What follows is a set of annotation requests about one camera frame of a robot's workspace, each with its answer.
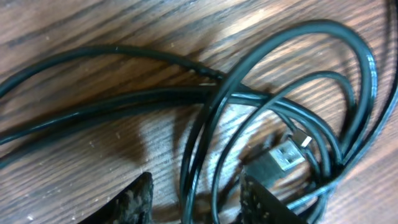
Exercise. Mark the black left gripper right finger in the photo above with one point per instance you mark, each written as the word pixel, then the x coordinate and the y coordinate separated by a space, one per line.
pixel 259 206

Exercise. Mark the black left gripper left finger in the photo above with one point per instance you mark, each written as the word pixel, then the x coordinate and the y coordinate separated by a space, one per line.
pixel 133 205

